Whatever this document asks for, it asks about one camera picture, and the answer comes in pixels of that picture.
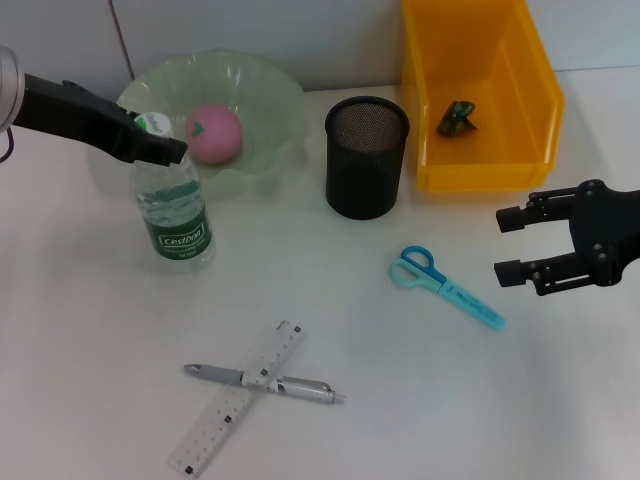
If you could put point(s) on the green plastic wrapper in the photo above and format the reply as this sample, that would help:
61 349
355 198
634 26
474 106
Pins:
457 120

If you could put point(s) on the yellow plastic bin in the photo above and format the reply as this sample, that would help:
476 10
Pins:
500 60

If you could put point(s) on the grey white pen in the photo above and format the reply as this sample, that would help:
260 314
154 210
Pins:
300 386

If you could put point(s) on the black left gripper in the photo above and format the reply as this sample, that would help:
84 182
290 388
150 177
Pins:
75 115

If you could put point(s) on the pink peach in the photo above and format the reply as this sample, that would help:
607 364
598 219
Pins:
215 135

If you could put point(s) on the blue teal scissors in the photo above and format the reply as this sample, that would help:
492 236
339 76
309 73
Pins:
450 290

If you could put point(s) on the clear plastic ruler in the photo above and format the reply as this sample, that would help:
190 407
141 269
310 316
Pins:
225 415

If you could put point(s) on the black mesh pen holder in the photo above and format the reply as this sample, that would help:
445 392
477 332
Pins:
365 170

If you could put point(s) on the clear green-label water bottle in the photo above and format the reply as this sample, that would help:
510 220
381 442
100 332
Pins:
180 240

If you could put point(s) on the pale green glass fruit plate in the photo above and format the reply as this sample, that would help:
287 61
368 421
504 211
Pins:
260 100

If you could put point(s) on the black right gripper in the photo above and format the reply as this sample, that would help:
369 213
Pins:
607 230

